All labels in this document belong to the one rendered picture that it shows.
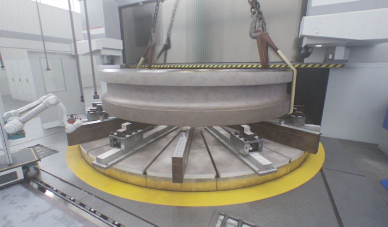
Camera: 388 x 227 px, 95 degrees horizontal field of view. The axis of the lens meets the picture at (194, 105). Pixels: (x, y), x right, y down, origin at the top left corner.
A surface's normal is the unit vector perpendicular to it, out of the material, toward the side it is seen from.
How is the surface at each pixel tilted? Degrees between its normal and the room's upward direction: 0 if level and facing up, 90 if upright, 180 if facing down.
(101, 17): 90
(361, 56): 90
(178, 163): 90
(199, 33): 90
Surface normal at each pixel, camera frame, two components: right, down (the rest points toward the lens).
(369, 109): -0.45, 0.19
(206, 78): 0.05, 0.21
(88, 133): 0.65, 0.16
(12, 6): 0.90, 0.10
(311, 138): -0.76, 0.14
